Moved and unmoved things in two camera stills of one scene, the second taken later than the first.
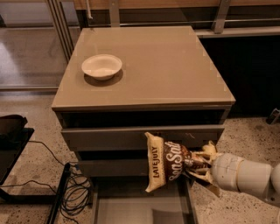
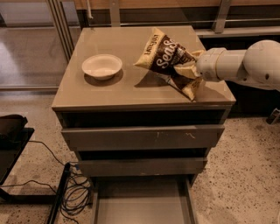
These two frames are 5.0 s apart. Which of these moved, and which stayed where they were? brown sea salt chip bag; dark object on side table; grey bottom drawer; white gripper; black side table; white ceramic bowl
Moved: white gripper; brown sea salt chip bag
Stayed: grey bottom drawer; black side table; white ceramic bowl; dark object on side table
